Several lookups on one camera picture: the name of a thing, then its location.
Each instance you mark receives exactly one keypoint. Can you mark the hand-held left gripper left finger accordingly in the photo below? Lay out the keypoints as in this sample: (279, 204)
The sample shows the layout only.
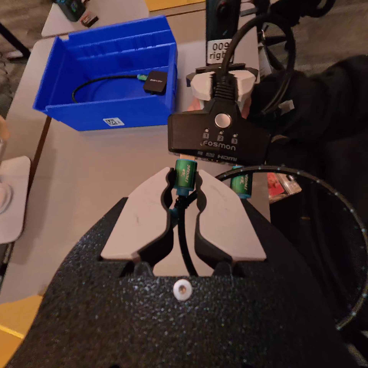
(129, 224)

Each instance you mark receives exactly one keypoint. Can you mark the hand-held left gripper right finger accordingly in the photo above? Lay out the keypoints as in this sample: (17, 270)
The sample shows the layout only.
(230, 224)

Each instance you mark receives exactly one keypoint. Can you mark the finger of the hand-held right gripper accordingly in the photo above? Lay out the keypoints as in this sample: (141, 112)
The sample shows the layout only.
(201, 86)
(245, 84)

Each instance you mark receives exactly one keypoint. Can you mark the black HDMI switch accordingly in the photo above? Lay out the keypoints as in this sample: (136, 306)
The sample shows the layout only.
(189, 129)

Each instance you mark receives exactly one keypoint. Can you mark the blue plastic bin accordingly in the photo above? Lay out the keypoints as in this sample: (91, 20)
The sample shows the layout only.
(115, 115)

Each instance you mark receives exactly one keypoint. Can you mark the red clear plastic package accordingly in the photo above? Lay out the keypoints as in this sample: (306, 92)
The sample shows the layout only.
(276, 187)

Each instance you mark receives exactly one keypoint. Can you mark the person's dark clothing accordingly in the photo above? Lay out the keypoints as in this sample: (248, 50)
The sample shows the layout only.
(330, 100)

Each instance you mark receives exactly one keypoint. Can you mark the small dark red box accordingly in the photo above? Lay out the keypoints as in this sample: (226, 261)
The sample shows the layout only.
(89, 21)

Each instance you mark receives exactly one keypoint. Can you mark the yellow plastic bin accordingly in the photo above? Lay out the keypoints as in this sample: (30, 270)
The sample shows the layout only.
(14, 316)

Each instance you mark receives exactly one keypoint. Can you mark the black battery charger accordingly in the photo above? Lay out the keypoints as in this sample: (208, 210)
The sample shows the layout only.
(70, 10)

